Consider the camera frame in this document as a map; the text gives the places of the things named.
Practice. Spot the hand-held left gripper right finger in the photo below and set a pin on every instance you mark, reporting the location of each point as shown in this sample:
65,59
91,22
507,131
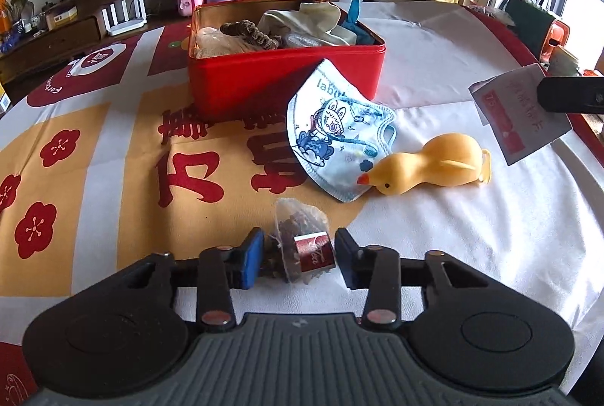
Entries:
347,259

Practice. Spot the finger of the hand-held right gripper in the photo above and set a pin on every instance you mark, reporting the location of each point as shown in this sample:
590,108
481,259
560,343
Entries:
571,94

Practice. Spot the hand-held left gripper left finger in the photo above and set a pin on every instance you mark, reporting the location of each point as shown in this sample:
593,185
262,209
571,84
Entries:
250,257

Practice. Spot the pyramid tea bag red tag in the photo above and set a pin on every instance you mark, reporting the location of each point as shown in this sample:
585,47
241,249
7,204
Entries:
295,217

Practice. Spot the white and red paper sachet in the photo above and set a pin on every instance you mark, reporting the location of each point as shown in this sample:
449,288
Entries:
514,118

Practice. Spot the red metal tin box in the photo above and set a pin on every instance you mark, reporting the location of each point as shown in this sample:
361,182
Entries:
264,80

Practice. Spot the white mug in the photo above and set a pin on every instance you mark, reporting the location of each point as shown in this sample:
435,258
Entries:
564,61

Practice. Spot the orange plastic container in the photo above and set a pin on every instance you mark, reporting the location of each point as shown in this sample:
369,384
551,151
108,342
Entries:
556,37

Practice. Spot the dark green bag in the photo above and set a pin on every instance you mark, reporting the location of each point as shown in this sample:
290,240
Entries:
528,26

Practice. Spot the yellow rubber duck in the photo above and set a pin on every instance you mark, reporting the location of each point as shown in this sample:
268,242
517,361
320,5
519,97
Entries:
424,165

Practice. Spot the cartoon printed face mask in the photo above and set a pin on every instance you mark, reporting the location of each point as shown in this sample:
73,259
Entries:
330,137

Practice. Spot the red and white printed tablecloth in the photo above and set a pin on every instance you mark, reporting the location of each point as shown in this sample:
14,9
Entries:
472,222

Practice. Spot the white knitted cloth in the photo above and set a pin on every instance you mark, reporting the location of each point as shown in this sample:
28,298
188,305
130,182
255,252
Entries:
212,42

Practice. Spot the brown scrunchie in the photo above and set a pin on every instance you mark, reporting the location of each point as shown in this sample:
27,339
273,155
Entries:
250,35

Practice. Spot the blue cloth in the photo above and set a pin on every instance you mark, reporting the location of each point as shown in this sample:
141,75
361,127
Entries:
354,16

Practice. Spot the cream cloth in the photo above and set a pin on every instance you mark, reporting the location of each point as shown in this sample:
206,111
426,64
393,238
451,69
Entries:
302,19

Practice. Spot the white router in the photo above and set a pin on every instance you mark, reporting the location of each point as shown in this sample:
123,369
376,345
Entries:
125,24

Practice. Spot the yellow carton box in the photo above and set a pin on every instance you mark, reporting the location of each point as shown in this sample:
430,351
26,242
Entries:
4,97

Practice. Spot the small cardboard box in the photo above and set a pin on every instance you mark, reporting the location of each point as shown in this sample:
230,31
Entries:
61,16

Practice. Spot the thin leafy potted plant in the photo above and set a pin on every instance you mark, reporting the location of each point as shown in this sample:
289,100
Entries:
20,4

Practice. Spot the orange gift box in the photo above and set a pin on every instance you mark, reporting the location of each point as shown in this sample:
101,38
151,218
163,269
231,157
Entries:
4,14

